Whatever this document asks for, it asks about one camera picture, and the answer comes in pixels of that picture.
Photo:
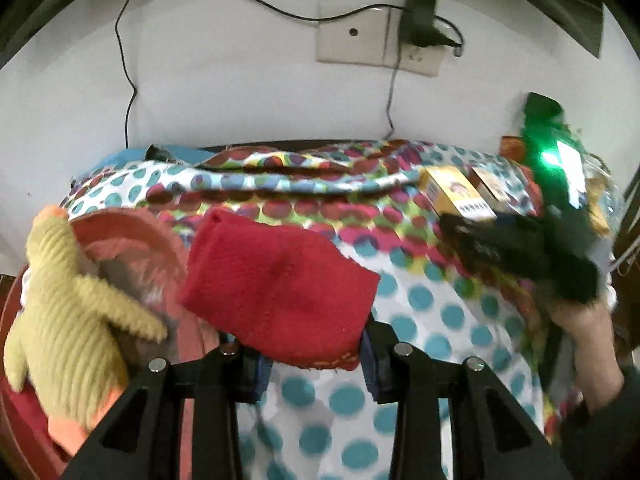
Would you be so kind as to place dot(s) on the white wall power socket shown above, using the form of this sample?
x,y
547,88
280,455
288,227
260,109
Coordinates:
x,y
420,62

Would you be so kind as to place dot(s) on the red snack bag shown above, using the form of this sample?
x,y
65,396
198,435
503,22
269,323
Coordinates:
x,y
511,149

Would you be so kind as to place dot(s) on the blue sheet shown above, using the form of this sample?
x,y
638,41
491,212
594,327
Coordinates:
x,y
125,154

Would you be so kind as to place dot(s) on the black power adapter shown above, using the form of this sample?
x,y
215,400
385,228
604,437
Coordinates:
x,y
419,17

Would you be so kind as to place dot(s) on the yellow medicine box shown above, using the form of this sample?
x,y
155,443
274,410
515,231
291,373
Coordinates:
x,y
445,192

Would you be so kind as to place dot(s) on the beige small box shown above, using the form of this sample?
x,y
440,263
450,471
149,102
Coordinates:
x,y
492,185

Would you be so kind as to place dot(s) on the yellow plush duck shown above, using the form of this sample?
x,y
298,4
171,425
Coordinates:
x,y
60,310

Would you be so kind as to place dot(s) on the red sock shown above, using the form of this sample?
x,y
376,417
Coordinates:
x,y
280,285

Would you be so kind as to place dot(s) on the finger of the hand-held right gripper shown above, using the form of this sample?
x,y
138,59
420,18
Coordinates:
x,y
495,247

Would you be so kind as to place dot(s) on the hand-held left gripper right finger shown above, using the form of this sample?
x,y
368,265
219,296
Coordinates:
x,y
370,375

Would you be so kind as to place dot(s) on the white wall socket plate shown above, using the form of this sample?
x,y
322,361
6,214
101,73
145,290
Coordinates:
x,y
350,35

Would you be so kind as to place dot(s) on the person's right forearm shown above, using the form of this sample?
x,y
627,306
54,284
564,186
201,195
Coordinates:
x,y
605,440

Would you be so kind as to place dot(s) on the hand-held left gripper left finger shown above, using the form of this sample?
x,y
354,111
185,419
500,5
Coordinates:
x,y
262,380

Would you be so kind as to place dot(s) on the pink red basket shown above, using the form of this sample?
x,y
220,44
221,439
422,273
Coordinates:
x,y
140,240

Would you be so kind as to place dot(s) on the polka dot cloth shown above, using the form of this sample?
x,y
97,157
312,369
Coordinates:
x,y
440,310

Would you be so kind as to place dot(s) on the person's right hand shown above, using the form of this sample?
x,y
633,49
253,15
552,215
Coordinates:
x,y
590,350

